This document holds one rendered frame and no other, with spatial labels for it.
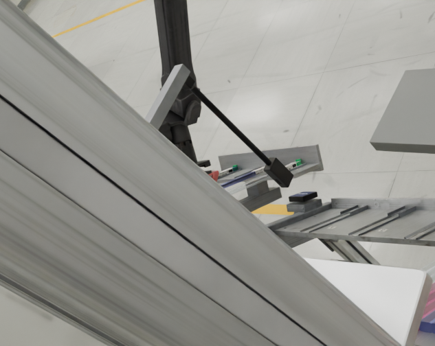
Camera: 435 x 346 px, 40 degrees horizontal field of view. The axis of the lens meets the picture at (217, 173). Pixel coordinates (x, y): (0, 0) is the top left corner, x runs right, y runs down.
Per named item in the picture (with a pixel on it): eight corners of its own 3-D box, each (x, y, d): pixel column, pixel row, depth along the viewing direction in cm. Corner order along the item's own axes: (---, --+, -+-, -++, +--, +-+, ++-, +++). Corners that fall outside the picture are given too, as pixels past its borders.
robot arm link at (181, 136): (189, 112, 136) (172, 115, 140) (167, 118, 131) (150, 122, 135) (197, 141, 137) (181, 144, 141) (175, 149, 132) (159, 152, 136)
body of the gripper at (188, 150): (192, 175, 132) (183, 143, 130) (163, 178, 139) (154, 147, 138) (212, 167, 136) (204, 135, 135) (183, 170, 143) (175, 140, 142)
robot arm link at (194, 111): (203, 101, 130) (175, 85, 135) (164, 112, 122) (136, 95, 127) (194, 149, 136) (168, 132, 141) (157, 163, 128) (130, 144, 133)
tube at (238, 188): (297, 165, 149) (296, 160, 148) (302, 164, 148) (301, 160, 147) (136, 233, 115) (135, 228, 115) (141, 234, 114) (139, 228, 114)
